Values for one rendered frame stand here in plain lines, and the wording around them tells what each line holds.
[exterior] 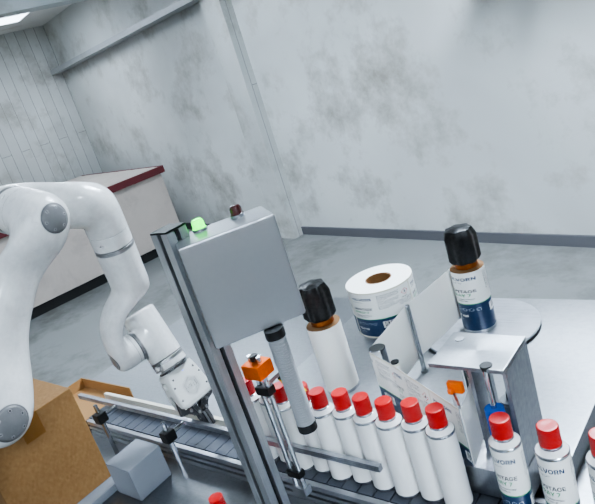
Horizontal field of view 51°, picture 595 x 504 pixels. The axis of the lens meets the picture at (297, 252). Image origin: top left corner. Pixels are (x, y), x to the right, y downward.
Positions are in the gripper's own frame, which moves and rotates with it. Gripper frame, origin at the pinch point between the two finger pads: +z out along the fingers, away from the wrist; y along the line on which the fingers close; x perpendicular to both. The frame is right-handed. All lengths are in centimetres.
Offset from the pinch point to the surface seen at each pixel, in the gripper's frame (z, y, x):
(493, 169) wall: 17, 324, 67
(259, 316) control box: -20, -11, -54
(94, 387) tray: -17, 13, 77
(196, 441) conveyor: 4.4, -2.3, 6.5
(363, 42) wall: -111, 341, 112
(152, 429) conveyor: -2.0, -2.2, 24.1
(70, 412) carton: -19.4, -20.1, 17.9
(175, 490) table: 9.8, -14.0, 6.2
